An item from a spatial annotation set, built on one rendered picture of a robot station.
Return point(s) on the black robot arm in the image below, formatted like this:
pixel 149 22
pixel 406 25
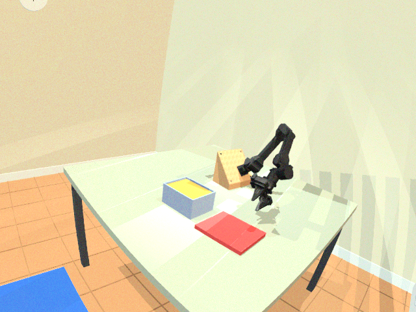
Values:
pixel 283 169

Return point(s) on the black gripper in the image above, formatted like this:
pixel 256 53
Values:
pixel 263 186

